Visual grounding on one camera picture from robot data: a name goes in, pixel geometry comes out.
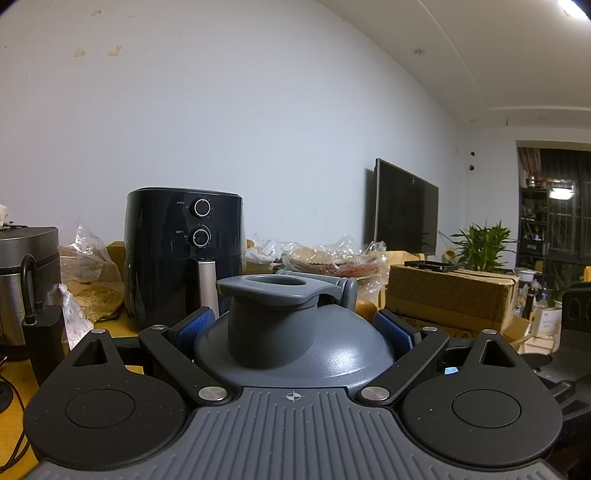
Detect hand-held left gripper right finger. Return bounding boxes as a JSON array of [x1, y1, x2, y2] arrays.
[[355, 309, 520, 408]]

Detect grey rice cooker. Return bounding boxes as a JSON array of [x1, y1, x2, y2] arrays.
[[0, 226, 64, 361]]

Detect green potted plant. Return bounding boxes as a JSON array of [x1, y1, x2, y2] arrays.
[[450, 221, 518, 273]]

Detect black power bank with cable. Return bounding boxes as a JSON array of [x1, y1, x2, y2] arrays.
[[20, 253, 66, 387]]

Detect black air fryer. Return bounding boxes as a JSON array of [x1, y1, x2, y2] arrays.
[[124, 186, 245, 327]]

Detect large cardboard box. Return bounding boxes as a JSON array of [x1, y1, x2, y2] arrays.
[[385, 263, 520, 334]]

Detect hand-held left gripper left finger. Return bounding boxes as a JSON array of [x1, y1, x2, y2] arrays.
[[73, 307, 234, 408]]

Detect black flat television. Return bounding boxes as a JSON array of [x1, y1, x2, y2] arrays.
[[373, 158, 440, 257]]

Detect black plastic frame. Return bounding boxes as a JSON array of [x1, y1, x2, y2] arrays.
[[404, 259, 458, 273]]

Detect clear bag of flatbread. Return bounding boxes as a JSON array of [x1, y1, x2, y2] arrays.
[[58, 223, 126, 352]]

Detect clear plastic bag of food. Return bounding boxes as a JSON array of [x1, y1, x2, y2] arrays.
[[244, 234, 389, 288]]

